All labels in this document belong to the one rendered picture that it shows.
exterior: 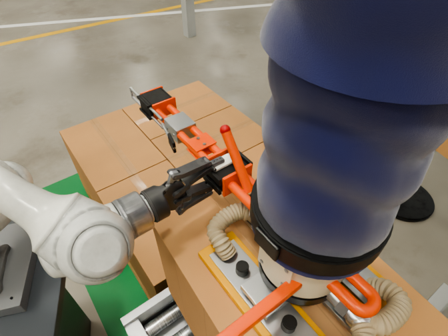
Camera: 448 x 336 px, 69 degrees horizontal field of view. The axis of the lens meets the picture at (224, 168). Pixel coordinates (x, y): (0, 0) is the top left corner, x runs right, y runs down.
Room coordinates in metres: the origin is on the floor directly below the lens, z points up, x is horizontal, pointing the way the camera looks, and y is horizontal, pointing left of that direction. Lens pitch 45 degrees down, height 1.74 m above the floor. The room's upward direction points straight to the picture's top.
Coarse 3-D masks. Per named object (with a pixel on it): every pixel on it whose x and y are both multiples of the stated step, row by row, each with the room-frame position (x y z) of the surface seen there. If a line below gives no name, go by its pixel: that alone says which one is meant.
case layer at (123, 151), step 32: (192, 96) 1.90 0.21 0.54; (96, 128) 1.55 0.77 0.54; (128, 128) 1.55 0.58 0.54; (160, 128) 1.55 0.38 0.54; (256, 128) 1.55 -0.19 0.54; (96, 160) 1.27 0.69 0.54; (128, 160) 1.27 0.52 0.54; (160, 160) 1.27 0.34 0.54; (192, 160) 1.27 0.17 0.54; (256, 160) 1.27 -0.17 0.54; (96, 192) 1.05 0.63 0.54; (128, 192) 1.04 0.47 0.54; (160, 288) 0.58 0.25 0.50
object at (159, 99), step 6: (150, 90) 0.85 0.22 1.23; (156, 90) 0.85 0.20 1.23; (162, 90) 0.85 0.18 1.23; (144, 96) 0.82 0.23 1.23; (150, 96) 0.82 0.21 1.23; (156, 96) 0.82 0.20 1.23; (162, 96) 0.82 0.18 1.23; (168, 96) 0.82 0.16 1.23; (150, 102) 0.79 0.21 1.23; (156, 102) 0.79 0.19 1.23; (162, 102) 0.79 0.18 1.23; (168, 102) 0.80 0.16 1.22; (174, 102) 0.81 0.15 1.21; (156, 108) 0.77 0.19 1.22; (162, 108) 0.78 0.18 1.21; (168, 114) 0.79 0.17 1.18
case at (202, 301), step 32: (160, 224) 0.48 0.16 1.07; (192, 224) 0.48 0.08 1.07; (160, 256) 0.48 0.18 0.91; (192, 256) 0.39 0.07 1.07; (256, 256) 0.39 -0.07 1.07; (192, 288) 0.31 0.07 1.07; (192, 320) 0.34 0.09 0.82; (224, 320) 0.25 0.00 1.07; (320, 320) 0.25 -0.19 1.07; (416, 320) 0.25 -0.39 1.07
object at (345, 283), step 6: (366, 270) 0.34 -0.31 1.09; (372, 270) 0.34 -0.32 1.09; (366, 276) 0.33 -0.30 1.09; (372, 276) 0.33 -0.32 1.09; (378, 276) 0.33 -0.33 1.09; (342, 282) 0.32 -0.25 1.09; (348, 282) 0.31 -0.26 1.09; (348, 288) 0.30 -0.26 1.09; (354, 288) 0.30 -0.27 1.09; (354, 294) 0.29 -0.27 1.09; (360, 294) 0.29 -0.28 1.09; (360, 300) 0.28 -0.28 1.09; (366, 300) 0.28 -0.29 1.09; (384, 306) 0.27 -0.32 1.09
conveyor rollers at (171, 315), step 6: (174, 306) 0.49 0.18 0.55; (168, 312) 0.47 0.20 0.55; (174, 312) 0.47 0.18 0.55; (180, 312) 0.47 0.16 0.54; (156, 318) 0.45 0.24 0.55; (162, 318) 0.44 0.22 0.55; (168, 318) 0.45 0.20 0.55; (174, 318) 0.45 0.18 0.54; (150, 324) 0.42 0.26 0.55; (156, 324) 0.42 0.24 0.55; (162, 324) 0.43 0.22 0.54; (168, 324) 0.43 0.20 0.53; (150, 330) 0.40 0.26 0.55; (156, 330) 0.41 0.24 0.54; (180, 330) 0.41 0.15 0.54; (186, 330) 0.40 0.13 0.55
